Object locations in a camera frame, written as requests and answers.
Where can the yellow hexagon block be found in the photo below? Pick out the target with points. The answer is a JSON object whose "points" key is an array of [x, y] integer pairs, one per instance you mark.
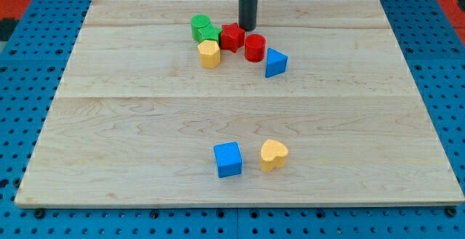
{"points": [[209, 54]]}

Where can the blue cube block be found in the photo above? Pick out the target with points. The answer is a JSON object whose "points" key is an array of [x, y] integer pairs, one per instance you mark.
{"points": [[228, 159]]}

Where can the yellow heart block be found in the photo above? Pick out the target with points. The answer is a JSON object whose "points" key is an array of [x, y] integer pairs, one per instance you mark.
{"points": [[273, 155]]}

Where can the blue triangle block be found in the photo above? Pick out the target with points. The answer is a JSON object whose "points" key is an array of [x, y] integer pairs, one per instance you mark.
{"points": [[276, 63]]}

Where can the red cylinder block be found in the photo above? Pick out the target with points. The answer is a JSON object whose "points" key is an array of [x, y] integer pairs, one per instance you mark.
{"points": [[254, 47]]}

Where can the red star block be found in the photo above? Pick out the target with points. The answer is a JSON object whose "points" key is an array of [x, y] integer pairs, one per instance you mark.
{"points": [[232, 37]]}

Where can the green star block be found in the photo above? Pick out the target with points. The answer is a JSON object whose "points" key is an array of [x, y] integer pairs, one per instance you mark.
{"points": [[209, 32]]}

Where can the green cylinder block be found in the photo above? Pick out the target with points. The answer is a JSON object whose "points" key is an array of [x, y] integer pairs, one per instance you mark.
{"points": [[196, 23]]}

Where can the light wooden board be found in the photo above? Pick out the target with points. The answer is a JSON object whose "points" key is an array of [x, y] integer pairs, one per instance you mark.
{"points": [[135, 119]]}

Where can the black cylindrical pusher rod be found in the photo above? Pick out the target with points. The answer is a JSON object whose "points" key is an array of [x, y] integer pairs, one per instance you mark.
{"points": [[247, 14]]}

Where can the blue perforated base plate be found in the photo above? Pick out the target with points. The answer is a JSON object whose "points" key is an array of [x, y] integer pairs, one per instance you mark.
{"points": [[32, 63]]}

